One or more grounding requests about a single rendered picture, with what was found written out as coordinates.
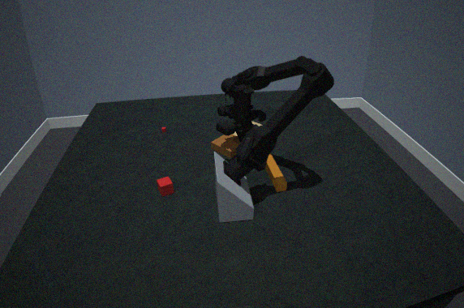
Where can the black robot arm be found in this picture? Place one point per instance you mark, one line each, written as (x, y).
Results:
(259, 141)

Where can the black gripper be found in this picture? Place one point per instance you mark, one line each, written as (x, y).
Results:
(243, 116)

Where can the orange rectangular bar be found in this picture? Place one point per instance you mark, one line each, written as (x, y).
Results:
(275, 174)

